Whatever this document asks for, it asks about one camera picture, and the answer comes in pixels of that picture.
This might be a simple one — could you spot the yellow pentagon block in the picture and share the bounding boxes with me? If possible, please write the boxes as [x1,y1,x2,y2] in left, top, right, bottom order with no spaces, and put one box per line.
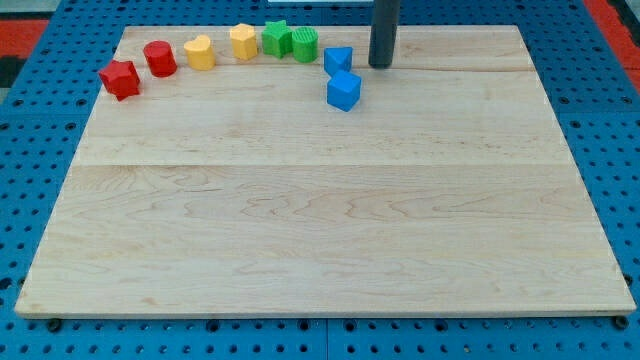
[230,23,258,60]

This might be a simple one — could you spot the green cylinder block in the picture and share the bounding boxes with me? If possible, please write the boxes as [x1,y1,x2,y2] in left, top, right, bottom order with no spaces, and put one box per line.
[292,26,319,63]

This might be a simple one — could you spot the red cylinder block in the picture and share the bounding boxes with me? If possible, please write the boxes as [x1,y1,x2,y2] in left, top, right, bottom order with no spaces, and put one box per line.
[143,40,177,78]

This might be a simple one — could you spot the blue triangle block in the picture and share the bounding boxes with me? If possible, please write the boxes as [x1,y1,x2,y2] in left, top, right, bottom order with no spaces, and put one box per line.
[323,47,353,76]

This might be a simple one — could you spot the light wooden board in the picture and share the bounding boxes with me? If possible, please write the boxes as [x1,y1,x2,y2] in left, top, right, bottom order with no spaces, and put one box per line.
[15,25,636,319]

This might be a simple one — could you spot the blue cube block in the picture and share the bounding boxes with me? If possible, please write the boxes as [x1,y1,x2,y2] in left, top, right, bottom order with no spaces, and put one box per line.
[326,70,362,112]

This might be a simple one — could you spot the yellow heart block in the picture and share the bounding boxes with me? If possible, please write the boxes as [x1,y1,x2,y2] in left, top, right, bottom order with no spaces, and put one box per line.
[183,34,215,71]

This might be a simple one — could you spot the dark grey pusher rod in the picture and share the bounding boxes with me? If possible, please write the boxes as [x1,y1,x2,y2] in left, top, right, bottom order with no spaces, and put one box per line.
[368,0,401,69]

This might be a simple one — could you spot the red star block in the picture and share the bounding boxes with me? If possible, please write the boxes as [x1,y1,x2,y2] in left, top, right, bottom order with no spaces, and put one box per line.
[98,60,140,101]

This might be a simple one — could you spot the green star block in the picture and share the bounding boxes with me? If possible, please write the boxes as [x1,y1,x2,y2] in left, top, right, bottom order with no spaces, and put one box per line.
[261,20,293,59]

